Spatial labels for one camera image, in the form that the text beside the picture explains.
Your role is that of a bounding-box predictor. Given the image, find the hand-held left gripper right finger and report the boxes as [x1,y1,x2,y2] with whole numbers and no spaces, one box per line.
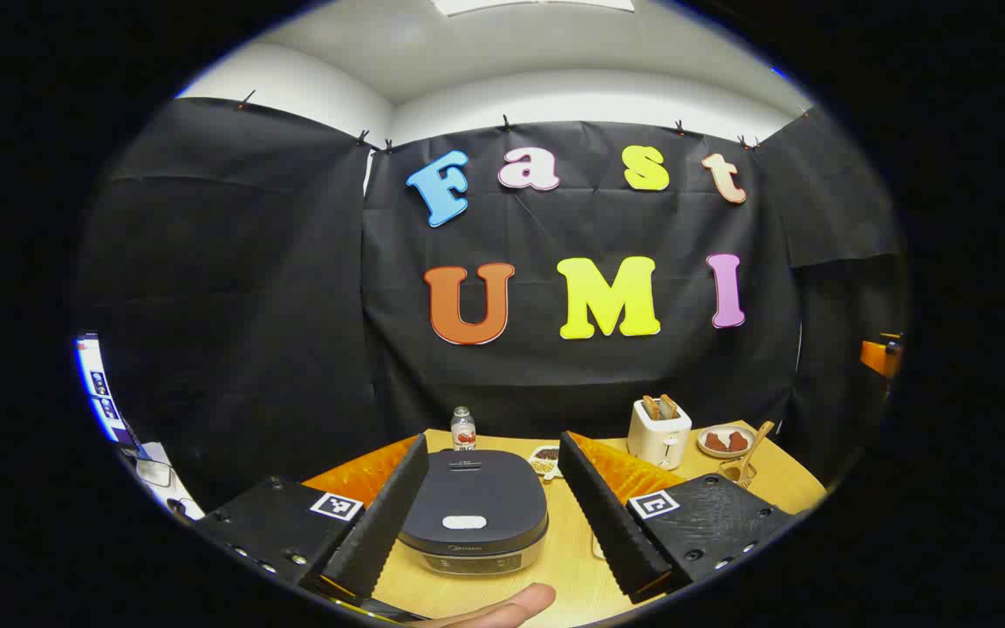
[557,430,804,605]

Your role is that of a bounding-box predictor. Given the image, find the black backdrop cloth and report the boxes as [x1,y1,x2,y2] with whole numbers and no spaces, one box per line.
[75,96,909,511]

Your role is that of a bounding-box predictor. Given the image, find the wooden spoon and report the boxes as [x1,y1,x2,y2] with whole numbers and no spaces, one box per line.
[736,421,776,489]

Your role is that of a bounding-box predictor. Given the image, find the white divided bean dish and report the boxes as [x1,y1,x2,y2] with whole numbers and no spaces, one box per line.
[528,445,563,482]

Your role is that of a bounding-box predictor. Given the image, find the clear wire chopstick holder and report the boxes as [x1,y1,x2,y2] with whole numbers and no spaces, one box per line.
[717,458,758,489]

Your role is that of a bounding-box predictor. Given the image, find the white side desk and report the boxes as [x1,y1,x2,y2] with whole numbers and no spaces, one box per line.
[123,440,207,522]

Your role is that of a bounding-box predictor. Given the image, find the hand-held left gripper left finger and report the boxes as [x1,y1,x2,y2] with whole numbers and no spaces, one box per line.
[193,433,430,611]

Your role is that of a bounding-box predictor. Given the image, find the white round plate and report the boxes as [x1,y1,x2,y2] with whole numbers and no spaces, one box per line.
[697,424,758,460]

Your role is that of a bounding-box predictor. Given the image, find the computer monitor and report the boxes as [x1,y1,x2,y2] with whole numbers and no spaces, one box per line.
[75,331,133,446]

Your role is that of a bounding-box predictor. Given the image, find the black and silver rice cooker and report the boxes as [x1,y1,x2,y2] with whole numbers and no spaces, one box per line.
[397,449,550,577]

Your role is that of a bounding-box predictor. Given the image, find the white toaster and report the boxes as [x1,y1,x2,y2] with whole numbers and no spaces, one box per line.
[626,398,693,472]

